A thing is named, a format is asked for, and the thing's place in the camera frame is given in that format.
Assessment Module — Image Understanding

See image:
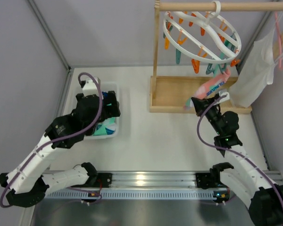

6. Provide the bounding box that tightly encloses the black sock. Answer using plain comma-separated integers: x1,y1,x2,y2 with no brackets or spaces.
102,90,117,105

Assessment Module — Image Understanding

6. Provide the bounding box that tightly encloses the teal sock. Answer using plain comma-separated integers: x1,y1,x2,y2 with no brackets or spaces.
93,117,117,136

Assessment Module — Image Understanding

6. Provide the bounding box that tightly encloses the pink sock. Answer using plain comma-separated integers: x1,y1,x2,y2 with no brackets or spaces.
183,68,231,110

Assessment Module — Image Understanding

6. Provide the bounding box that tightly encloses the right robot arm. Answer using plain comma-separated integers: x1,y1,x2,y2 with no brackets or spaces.
190,94,283,226

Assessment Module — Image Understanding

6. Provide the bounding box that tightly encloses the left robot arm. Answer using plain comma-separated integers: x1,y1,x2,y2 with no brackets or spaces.
0,90,120,208

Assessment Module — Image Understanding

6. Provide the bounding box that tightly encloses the white round clip hanger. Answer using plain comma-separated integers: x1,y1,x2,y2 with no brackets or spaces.
162,0,242,65

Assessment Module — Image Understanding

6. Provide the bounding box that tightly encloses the pink clothes hanger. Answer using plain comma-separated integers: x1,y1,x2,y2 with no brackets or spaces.
273,10,283,71

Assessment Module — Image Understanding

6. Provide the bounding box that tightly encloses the wooden clothes rack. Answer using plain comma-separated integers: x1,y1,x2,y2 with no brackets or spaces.
150,0,283,113

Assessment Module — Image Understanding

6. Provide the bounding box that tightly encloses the white cloth garment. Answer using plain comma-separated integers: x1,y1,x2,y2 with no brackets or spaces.
229,29,275,108

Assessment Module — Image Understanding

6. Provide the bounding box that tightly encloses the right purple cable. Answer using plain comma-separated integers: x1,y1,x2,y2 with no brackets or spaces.
197,94,283,226

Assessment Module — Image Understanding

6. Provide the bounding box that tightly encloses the purple cable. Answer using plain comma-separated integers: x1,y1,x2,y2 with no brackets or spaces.
0,72,104,208
197,94,283,226

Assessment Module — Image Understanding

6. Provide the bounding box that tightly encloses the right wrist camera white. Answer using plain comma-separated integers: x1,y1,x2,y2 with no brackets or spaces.
214,89,230,105

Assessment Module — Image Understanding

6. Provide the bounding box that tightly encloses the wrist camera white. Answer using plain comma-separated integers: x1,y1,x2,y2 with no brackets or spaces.
80,78,99,97
214,89,230,105

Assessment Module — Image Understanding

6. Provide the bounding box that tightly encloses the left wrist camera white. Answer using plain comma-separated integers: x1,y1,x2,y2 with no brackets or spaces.
80,78,99,97

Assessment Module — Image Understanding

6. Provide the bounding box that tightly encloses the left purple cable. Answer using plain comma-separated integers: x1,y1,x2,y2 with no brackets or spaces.
0,72,104,208

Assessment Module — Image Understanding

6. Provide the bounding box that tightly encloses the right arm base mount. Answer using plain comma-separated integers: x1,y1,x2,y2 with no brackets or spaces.
195,172,215,189

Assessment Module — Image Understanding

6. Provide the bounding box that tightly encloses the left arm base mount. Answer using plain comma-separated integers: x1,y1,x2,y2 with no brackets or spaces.
93,173,113,188

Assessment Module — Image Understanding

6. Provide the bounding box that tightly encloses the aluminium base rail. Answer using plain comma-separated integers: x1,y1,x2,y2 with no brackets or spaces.
28,170,283,189

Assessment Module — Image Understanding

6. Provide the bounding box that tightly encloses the grey slotted cable duct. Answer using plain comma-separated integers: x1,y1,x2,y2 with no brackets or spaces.
46,189,230,202

